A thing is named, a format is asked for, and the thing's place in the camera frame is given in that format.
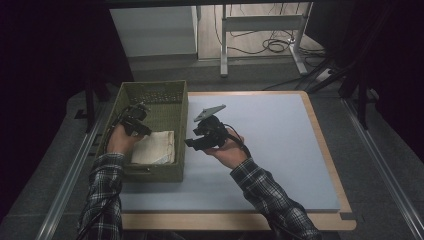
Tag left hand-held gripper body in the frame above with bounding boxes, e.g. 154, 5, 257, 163
120, 102, 150, 129

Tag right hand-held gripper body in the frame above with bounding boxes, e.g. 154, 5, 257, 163
193, 104, 231, 149

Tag cream egg-print cloth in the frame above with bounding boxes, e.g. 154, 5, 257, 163
130, 130, 176, 165

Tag green plastic basket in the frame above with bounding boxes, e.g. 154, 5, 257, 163
91, 79, 189, 184

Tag person's left hand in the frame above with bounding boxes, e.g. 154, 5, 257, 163
107, 123, 144, 156

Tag person's right hand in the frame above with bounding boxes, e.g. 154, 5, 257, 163
203, 131, 249, 169

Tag black metal stand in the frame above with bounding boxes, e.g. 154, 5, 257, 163
74, 76, 111, 134
339, 66, 381, 131

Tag pale blue table mat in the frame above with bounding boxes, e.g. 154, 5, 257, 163
118, 93, 341, 214

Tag grey cabinet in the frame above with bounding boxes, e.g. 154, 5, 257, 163
109, 5, 199, 63

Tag white power strip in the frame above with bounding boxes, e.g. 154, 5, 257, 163
314, 68, 333, 83

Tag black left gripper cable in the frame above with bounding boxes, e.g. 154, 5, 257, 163
104, 105, 134, 151

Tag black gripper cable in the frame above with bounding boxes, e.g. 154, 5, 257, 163
223, 123, 253, 159
104, 105, 134, 151

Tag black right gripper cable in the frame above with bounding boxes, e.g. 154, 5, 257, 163
223, 123, 253, 159

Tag aluminium floor rail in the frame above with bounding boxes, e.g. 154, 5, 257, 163
341, 98, 424, 240
34, 103, 108, 240

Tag black floor cables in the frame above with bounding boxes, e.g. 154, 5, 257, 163
213, 3, 326, 56

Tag white metal desk frame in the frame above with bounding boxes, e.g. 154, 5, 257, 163
219, 2, 314, 78

